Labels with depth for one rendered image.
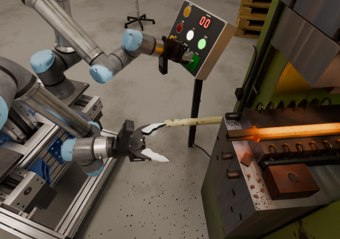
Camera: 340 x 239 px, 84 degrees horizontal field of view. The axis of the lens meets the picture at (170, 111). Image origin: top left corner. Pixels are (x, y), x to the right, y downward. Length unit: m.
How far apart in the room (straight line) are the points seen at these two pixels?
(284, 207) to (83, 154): 0.65
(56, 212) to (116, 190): 0.42
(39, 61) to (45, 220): 0.98
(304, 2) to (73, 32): 0.67
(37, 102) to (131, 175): 1.17
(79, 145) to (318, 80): 0.66
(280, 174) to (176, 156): 1.18
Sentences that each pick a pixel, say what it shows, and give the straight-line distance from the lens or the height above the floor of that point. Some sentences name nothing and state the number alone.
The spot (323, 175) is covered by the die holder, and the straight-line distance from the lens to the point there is 0.85.
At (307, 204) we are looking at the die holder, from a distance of 0.77.
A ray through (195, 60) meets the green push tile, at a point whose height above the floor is 1.02.
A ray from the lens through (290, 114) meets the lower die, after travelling 0.87.
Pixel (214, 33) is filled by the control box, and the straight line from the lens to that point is 0.93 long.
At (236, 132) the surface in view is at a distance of 0.68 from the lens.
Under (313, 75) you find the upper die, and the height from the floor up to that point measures 1.29.
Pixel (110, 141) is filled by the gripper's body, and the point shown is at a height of 1.01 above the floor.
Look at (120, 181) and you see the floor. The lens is 1.71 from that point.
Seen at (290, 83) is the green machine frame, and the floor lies 1.05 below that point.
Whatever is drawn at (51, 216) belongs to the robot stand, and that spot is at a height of 0.21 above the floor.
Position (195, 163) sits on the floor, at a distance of 1.73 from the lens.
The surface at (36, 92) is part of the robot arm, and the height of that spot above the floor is 1.17.
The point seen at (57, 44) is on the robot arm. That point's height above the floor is 1.07.
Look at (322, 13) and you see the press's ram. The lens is 0.51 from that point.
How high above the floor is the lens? 1.54
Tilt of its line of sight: 48 degrees down
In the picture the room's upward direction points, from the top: 1 degrees counter-clockwise
